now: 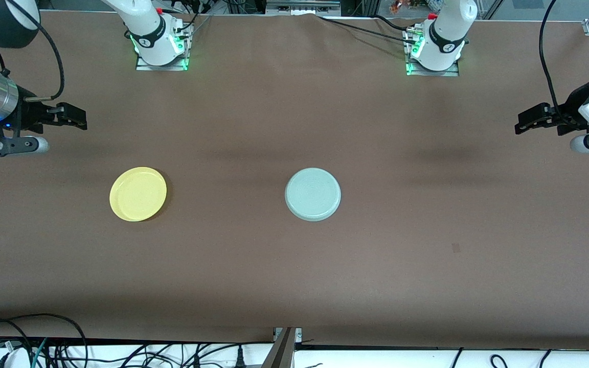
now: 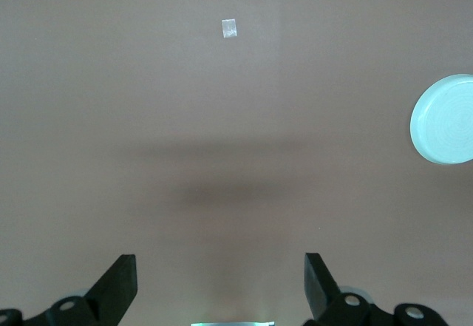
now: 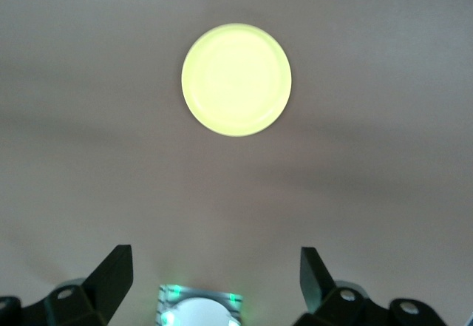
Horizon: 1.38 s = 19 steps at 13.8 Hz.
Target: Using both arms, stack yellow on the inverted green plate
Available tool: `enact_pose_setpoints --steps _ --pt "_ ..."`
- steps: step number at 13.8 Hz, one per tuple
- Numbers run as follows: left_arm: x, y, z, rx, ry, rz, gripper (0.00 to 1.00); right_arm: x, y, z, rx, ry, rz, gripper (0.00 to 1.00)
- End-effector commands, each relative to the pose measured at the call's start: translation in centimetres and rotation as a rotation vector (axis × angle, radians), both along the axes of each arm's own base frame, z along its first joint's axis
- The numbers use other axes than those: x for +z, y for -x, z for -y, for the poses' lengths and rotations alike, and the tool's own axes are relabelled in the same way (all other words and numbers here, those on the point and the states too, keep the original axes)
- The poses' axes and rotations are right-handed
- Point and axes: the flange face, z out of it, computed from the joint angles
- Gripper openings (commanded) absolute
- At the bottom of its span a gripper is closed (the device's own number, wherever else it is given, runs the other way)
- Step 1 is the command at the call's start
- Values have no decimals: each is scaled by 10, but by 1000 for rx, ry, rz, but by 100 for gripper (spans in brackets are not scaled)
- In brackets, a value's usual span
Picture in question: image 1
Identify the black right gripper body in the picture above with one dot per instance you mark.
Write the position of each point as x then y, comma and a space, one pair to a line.
26, 113

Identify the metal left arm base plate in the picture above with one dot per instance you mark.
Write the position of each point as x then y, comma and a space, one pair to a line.
412, 69

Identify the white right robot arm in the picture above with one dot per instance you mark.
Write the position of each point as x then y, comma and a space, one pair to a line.
146, 30

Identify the yellow round plate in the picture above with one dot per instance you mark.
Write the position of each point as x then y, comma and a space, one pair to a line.
138, 194

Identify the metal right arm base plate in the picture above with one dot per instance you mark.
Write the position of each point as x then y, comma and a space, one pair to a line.
182, 51

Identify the brown table cover mat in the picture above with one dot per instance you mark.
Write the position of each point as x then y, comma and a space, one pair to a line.
274, 271

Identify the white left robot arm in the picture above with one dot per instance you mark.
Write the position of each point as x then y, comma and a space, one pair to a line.
445, 36

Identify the aluminium frame post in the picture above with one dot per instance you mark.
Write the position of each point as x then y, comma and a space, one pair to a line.
281, 350

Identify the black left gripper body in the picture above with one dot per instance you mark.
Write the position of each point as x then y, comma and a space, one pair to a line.
568, 113

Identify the pale green round plate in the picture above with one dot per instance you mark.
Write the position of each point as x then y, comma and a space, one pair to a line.
313, 194

